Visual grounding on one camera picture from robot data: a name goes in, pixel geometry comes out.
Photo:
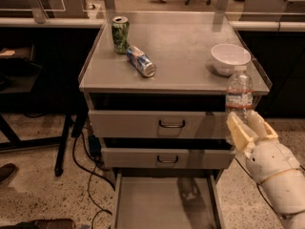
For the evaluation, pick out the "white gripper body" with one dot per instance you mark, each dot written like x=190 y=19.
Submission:
x=269 y=162

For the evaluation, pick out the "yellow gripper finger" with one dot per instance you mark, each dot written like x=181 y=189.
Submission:
x=242 y=136
x=262 y=129

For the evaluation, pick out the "clear plastic water bottle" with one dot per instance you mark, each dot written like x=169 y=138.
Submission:
x=239 y=93

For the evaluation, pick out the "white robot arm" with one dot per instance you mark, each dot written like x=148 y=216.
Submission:
x=286 y=193

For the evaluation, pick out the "grey drawer cabinet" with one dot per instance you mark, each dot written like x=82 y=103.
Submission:
x=179 y=44

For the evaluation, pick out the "grey bottom drawer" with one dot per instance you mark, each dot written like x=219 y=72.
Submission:
x=166 y=203

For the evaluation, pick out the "grey drawer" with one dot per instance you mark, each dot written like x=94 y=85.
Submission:
x=167 y=158
x=166 y=203
x=159 y=124

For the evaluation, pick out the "grey middle drawer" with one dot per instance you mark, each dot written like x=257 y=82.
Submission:
x=167 y=158

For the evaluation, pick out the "grey top drawer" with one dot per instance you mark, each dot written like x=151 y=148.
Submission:
x=159 y=124

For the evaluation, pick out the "white bowl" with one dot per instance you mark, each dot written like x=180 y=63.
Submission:
x=227 y=56

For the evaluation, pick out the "blue soda can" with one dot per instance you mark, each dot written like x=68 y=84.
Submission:
x=140 y=61

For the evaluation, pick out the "black power adapter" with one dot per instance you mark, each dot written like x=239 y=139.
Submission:
x=94 y=146

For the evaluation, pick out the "green soda can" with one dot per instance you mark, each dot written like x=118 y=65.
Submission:
x=120 y=31

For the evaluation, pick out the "dark shoe bottom left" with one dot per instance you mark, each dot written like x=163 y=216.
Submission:
x=43 y=224

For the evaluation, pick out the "brown shoe left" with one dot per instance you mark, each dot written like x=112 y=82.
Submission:
x=6 y=172

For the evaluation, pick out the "black table leg frame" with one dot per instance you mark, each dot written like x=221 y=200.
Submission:
x=15 y=143

